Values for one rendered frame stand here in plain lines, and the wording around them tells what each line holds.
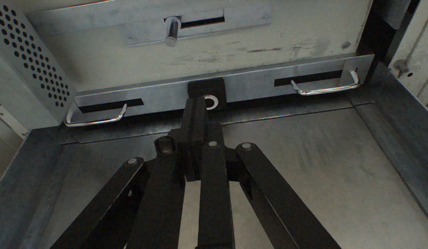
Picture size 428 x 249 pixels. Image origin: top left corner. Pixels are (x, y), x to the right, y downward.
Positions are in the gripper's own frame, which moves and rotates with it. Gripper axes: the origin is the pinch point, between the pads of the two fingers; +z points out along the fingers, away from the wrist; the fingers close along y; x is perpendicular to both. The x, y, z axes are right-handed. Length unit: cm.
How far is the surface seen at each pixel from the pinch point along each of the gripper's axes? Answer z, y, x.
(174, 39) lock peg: 15.8, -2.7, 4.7
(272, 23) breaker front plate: 21.6, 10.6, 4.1
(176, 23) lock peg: 19.5, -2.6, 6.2
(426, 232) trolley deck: 3.0, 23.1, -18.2
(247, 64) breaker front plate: 23.7, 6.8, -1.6
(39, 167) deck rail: 15.7, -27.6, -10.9
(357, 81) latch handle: 21.1, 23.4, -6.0
